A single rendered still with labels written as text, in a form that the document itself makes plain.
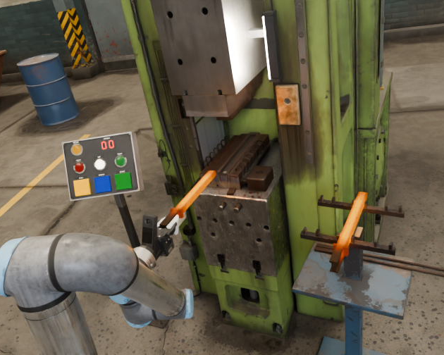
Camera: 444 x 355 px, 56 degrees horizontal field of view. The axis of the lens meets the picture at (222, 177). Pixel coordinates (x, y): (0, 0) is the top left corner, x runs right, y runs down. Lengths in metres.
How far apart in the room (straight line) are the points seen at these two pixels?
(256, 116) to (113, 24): 6.55
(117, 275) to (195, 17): 1.06
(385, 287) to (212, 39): 1.12
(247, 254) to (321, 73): 0.90
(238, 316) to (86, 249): 1.65
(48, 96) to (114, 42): 2.68
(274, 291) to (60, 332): 1.36
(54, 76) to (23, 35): 3.39
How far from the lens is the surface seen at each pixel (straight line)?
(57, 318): 0.95
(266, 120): 2.22
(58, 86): 6.36
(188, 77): 1.73
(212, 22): 1.62
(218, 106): 1.71
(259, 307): 2.35
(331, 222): 2.02
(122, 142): 1.99
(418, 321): 2.54
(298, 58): 1.69
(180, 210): 1.53
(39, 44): 9.48
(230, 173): 1.86
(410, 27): 7.81
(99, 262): 0.85
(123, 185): 1.98
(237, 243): 2.00
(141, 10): 1.94
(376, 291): 1.67
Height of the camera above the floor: 1.90
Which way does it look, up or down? 29 degrees down
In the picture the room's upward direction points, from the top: 11 degrees counter-clockwise
